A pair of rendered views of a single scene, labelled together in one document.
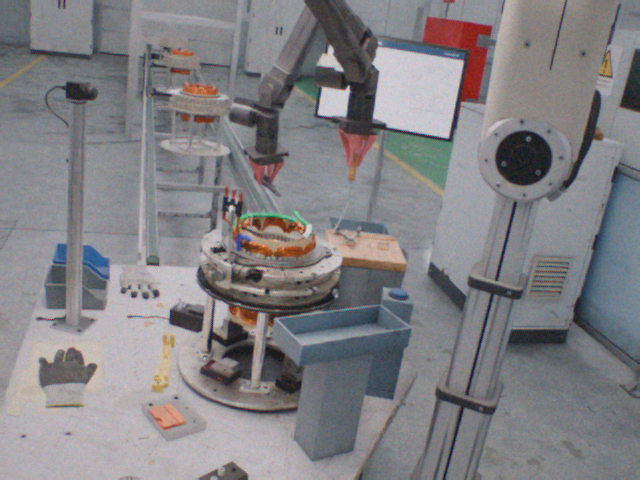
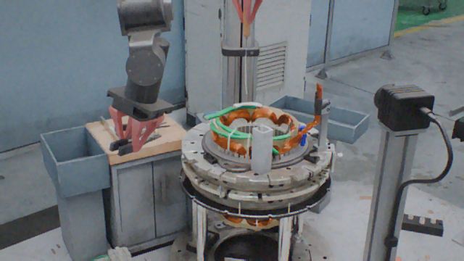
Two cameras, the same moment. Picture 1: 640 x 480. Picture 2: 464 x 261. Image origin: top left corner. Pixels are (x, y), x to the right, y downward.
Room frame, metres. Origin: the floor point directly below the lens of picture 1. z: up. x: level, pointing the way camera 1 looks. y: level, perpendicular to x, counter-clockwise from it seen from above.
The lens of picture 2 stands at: (1.87, 1.01, 1.59)
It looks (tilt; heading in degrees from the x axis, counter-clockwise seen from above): 25 degrees down; 246
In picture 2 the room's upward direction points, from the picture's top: 1 degrees clockwise
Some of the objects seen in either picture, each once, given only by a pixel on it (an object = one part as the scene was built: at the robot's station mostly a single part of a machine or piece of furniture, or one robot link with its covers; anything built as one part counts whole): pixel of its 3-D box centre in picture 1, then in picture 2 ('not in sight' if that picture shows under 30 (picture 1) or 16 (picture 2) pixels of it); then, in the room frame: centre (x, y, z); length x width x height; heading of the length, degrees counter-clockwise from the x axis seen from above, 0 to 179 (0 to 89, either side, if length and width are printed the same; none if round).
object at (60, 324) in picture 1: (73, 323); not in sight; (1.48, 0.60, 0.78); 0.09 x 0.09 x 0.01; 82
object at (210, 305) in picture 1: (209, 316); (283, 248); (1.40, 0.23, 0.91); 0.02 x 0.02 x 0.21
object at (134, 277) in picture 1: (139, 278); not in sight; (1.79, 0.52, 0.79); 0.24 x 0.12 x 0.02; 17
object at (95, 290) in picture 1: (77, 287); not in sight; (1.62, 0.64, 0.82); 0.16 x 0.14 x 0.07; 107
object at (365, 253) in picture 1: (364, 249); (138, 135); (1.61, -0.11, 1.05); 0.20 x 0.19 x 0.02; 6
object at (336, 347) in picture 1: (333, 386); (312, 158); (1.15, -0.07, 0.92); 0.25 x 0.11 x 0.28; 123
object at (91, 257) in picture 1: (82, 264); not in sight; (1.78, 0.69, 0.82); 0.16 x 0.14 x 0.07; 109
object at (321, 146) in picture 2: (232, 234); (322, 124); (1.30, 0.18, 1.15); 0.03 x 0.02 x 0.12; 4
